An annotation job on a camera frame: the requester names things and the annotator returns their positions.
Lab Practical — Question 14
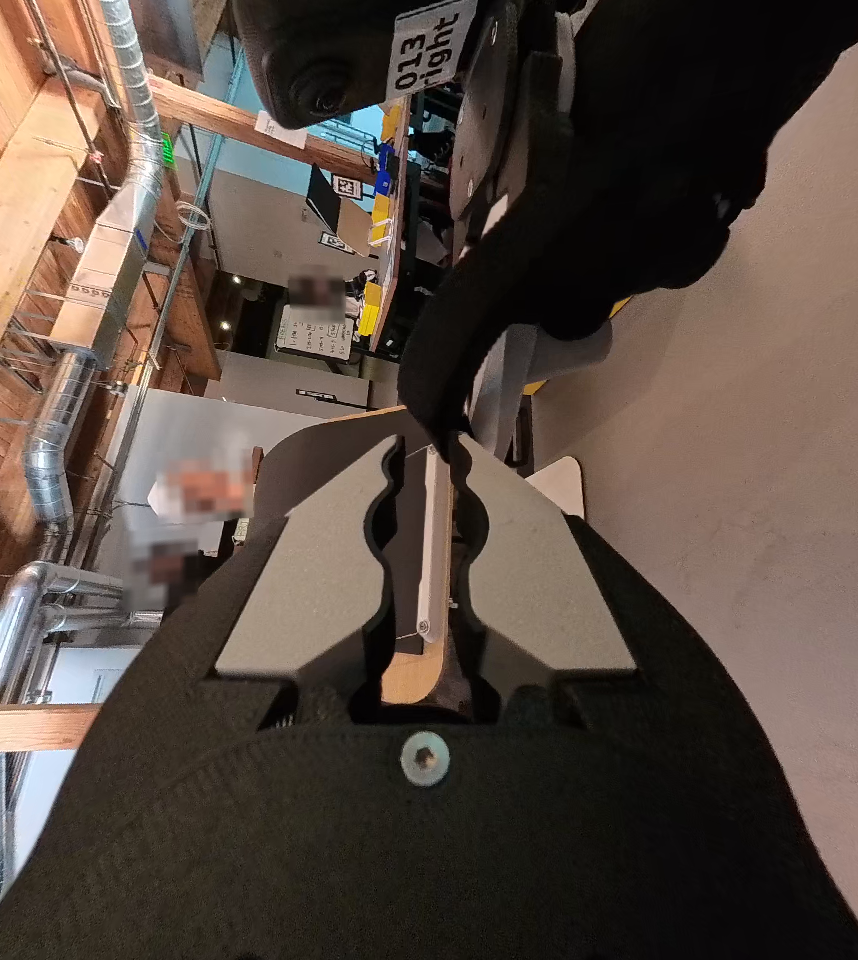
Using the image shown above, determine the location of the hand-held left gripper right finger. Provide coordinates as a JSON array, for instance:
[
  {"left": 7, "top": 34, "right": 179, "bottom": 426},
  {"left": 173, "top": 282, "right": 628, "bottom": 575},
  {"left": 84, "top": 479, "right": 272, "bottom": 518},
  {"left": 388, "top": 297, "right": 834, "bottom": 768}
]
[{"left": 452, "top": 440, "right": 638, "bottom": 706}]

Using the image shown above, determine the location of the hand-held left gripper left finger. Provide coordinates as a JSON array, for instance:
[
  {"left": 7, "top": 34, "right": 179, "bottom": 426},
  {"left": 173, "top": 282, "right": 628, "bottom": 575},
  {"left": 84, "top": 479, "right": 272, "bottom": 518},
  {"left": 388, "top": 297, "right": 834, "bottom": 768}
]
[{"left": 215, "top": 432, "right": 410, "bottom": 702}]

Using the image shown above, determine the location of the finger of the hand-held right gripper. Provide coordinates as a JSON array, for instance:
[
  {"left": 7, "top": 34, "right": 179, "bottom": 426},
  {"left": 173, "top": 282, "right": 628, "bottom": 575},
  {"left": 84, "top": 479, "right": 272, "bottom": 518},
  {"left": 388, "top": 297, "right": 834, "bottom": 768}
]
[{"left": 477, "top": 323, "right": 613, "bottom": 459}]

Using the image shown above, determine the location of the black velcro strap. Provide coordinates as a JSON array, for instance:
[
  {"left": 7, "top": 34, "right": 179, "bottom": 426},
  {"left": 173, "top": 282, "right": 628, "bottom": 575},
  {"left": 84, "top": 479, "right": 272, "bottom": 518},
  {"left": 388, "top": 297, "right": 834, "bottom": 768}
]
[{"left": 396, "top": 225, "right": 527, "bottom": 451}]

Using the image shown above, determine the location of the person's right forearm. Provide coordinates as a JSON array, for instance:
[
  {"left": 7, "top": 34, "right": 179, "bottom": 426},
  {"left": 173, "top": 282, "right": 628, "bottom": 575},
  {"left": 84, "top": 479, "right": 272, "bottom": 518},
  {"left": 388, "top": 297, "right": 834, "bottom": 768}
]
[{"left": 519, "top": 0, "right": 858, "bottom": 346}]

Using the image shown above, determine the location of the wooden board with black mat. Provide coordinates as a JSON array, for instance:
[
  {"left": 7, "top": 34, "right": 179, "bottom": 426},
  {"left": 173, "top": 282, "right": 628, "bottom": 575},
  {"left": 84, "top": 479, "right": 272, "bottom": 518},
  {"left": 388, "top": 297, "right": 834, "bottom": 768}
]
[{"left": 249, "top": 405, "right": 460, "bottom": 706}]

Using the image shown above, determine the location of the long wooden desk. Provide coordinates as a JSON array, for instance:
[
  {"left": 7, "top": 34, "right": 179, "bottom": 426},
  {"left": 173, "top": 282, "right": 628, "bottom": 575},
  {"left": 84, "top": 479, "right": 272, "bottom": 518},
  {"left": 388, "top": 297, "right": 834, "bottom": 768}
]
[{"left": 351, "top": 90, "right": 418, "bottom": 361}]

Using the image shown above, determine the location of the whiteboard with writing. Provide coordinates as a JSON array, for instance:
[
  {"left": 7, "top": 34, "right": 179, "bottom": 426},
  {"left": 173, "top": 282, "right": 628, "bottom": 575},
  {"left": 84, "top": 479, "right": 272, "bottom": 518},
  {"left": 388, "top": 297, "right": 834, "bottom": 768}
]
[{"left": 279, "top": 308, "right": 358, "bottom": 364}]

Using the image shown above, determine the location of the silver ceiling duct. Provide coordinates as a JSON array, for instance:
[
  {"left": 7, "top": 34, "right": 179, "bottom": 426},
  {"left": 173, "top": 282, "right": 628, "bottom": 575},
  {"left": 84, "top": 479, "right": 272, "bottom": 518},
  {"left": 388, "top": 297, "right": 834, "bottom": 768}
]
[
  {"left": 24, "top": 0, "right": 175, "bottom": 526},
  {"left": 0, "top": 563, "right": 145, "bottom": 960}
]

